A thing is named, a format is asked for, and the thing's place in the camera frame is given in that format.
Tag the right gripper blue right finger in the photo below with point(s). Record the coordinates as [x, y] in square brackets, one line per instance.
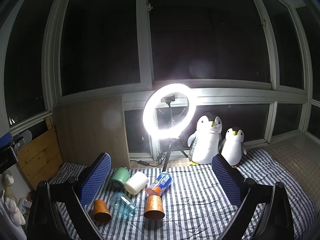
[229, 178]

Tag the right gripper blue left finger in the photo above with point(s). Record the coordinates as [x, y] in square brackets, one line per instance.
[92, 177]

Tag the blue orange Arctic Ocean cup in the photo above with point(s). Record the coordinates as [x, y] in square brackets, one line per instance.
[160, 185]

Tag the small copper cup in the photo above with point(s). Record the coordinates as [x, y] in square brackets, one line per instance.
[100, 212]

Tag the green cup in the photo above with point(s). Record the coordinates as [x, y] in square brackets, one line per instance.
[119, 178]

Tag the white cream cup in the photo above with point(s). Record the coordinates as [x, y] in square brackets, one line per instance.
[136, 183]

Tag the large copper patterned cup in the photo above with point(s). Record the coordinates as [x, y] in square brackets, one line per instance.
[154, 208]

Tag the small plush penguin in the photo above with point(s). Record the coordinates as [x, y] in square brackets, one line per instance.
[232, 146]

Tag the wooden plank headboard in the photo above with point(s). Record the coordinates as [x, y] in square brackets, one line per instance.
[41, 159]

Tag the clear blue glass jar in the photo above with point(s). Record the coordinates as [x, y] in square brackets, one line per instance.
[123, 204]

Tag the large plush penguin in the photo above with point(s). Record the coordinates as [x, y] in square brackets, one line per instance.
[205, 140]

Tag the light beige wooden board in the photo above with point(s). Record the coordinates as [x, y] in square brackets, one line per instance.
[88, 128]

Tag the black power strip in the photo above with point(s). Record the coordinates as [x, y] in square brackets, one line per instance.
[144, 163]

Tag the striped blue white bedsheet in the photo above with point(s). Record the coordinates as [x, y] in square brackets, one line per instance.
[196, 206]

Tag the black tripod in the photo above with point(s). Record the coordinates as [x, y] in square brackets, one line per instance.
[164, 156]

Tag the bright ring light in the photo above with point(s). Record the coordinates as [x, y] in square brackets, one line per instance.
[175, 131]

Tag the phone holder on ring light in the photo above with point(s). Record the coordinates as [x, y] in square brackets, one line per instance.
[168, 99]

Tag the white window frame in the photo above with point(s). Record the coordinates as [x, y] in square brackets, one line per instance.
[253, 63]

